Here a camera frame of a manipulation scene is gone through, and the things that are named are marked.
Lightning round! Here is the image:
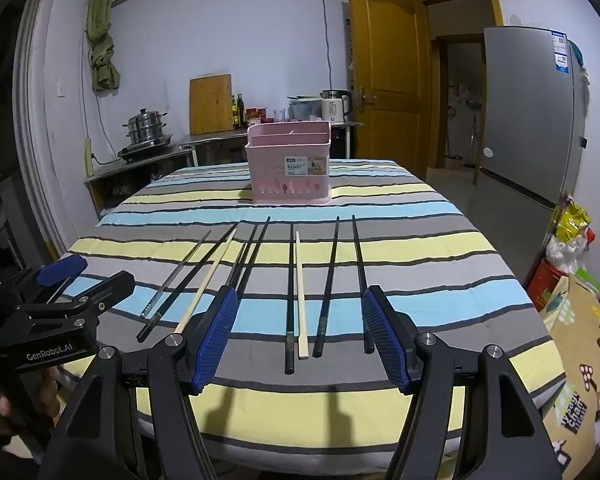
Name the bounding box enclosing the grey wall cable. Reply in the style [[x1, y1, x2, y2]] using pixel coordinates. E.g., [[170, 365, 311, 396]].
[[319, 0, 334, 92]]

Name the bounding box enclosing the yellow wooden door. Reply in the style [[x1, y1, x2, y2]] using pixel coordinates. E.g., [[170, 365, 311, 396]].
[[346, 0, 431, 181]]

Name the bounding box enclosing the wall calendar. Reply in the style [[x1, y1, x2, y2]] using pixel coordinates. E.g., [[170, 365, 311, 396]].
[[342, 2, 354, 92]]

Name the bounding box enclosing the yellow snack bag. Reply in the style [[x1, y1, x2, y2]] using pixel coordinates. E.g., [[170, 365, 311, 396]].
[[555, 200, 593, 242]]

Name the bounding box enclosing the silver metal chopstick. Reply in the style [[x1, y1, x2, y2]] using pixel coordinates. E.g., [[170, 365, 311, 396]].
[[141, 231, 212, 317]]

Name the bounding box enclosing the black chopstick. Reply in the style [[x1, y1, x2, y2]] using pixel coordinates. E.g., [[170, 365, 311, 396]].
[[313, 216, 341, 358], [225, 224, 259, 293], [234, 216, 271, 306], [136, 227, 233, 342], [285, 223, 295, 375]]

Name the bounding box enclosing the wooden cutting board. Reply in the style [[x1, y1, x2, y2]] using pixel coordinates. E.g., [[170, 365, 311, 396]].
[[189, 74, 234, 136]]

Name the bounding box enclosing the black stove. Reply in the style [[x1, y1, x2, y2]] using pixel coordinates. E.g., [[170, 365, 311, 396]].
[[117, 132, 175, 162]]

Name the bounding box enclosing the pink plastic basket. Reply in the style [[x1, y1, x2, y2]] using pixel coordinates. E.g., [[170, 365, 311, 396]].
[[244, 121, 332, 206]]

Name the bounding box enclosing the clear plastic storage box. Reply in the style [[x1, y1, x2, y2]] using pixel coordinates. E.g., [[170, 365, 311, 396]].
[[287, 96, 326, 122]]

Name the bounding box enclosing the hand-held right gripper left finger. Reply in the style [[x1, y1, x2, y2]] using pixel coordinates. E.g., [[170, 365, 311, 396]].
[[35, 285, 239, 480]]

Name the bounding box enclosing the green hanging cloth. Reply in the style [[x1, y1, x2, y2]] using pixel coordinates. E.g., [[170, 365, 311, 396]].
[[86, 0, 122, 92]]

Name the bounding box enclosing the printed cardboard box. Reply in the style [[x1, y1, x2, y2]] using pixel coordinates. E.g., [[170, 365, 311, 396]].
[[540, 275, 600, 480]]

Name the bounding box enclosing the white plastic bag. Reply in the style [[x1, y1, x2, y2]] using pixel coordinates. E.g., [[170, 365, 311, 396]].
[[545, 232, 588, 275]]

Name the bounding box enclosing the striped tablecloth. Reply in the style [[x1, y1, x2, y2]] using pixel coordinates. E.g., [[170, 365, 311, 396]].
[[60, 159, 567, 468]]

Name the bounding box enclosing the white electric kettle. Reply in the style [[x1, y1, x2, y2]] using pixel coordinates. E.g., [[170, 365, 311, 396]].
[[321, 90, 352, 124]]

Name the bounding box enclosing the grey refrigerator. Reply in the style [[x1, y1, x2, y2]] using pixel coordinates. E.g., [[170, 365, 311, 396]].
[[472, 25, 588, 286]]

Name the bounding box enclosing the mop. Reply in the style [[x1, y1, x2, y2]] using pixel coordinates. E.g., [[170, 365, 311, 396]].
[[467, 115, 481, 168]]

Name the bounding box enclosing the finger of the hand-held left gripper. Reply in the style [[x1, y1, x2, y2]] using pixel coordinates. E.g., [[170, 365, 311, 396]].
[[15, 270, 137, 322], [0, 254, 88, 306]]

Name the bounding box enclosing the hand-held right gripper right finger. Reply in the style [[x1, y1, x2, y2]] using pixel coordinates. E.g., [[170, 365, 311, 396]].
[[362, 285, 563, 480]]

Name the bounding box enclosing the steel steamer pot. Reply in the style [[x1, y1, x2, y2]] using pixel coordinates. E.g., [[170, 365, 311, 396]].
[[122, 107, 169, 143]]

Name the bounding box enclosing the green packet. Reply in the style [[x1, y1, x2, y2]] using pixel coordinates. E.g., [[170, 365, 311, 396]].
[[575, 267, 600, 296]]

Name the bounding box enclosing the wooden chopstick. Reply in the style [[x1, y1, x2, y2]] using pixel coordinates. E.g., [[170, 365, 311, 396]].
[[295, 231, 310, 359], [174, 228, 238, 335]]

